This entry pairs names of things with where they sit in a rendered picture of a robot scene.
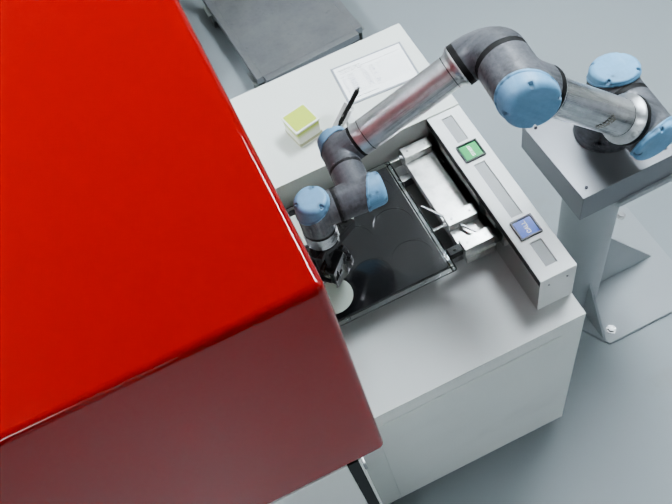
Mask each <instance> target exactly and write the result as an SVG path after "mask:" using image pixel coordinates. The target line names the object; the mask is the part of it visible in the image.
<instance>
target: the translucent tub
mask: <svg viewBox="0 0 672 504"><path fill-rule="evenodd" d="M281 120H282V121H283V123H284V126H285V131H286V133H287V134H288V135H289V136H290V137H291V138H292V139H293V140H294V141H295V143H296V144H297V145H298V146H299V147H300V148H303V147H305V146H306V145H308V144H309V143H310V142H312V141H313V140H315V139H316V138H318V137H319V135H320V134H321V133H322V132H323V131H322V130H321V128H320V124H319V120H320V119H319V118H318V117H317V116H316V115H315V114H314V113H313V112H312V111H311V110H310V109H309V108H308V107H307V106H306V105H305V104H304V103H302V104H301V105H299V106H298V107H296V108H295V109H293V110H292V111H290V112H289V113H287V114H286V115H284V116H283V117H281Z"/></svg>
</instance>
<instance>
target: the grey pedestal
mask: <svg viewBox="0 0 672 504"><path fill-rule="evenodd" d="M671 181H672V174H671V175H669V176H667V177H665V178H663V179H661V180H659V181H657V182H655V183H653V184H651V185H649V186H647V187H645V188H643V189H641V190H639V191H637V192H635V193H633V194H631V195H629V196H627V197H625V198H623V199H621V200H619V201H617V202H615V203H613V204H611V205H609V206H607V207H605V208H603V209H601V210H599V211H597V212H595V213H593V214H591V215H589V216H587V217H585V218H583V219H581V220H579V219H578V218H577V216H576V215H575V214H574V213H573V211H572V210H571V209H570V208H569V206H568V205H567V204H566V203H565V201H564V200H563V199H562V201H561V208H560V216H559V223H558V230H557V238H558V240H559V241H560V242H561V244H562V245H563V246H564V248H565V249H566V250H567V252H568V253H569V254H570V256H571V257H572V258H573V260H574V261H575V263H576V264H577V268H576V273H575V278H574V283H573V289H572V294H573V296H574V297H575V298H576V300H577V301H578V302H579V304H580V305H581V307H582V308H583V309H584V311H585V312H586V315H585V319H584V324H583V328H582V331H584V332H586V333H588V334H590V335H592V336H593V337H595V338H597V339H599V340H601V341H603V342H605V343H607V344H610V345H611V344H613V343H614V342H616V341H618V340H620V339H622V338H624V337H626V336H628V335H630V334H632V333H634V332H636V331H638V330H640V329H641V328H643V327H645V326H647V325H649V324H651V323H653V322H655V321H657V320H659V319H661V318H663V317H665V316H667V315H668V314H670V313H672V260H671V259H670V257H669V256H668V255H667V254H666V253H665V251H664V250H663V249H662V248H661V247H660V246H659V244H658V243H657V242H656V241H655V240H654V238H653V237H652V236H651V235H650V234H649V233H648V231H647V230H646V229H645V228H644V227H643V225H642V224H641V223H640V222H639V221H638V220H637V218H636V217H635V216H634V215H633V214H632V213H631V211H630V210H629V209H628V208H627V207H626V205H625V204H627V203H629V202H631V201H633V200H635V199H637V198H639V197H641V196H643V195H645V194H647V193H649V192H651V191H653V190H655V189H657V188H659V187H661V186H663V185H665V184H667V183H669V182H671Z"/></svg>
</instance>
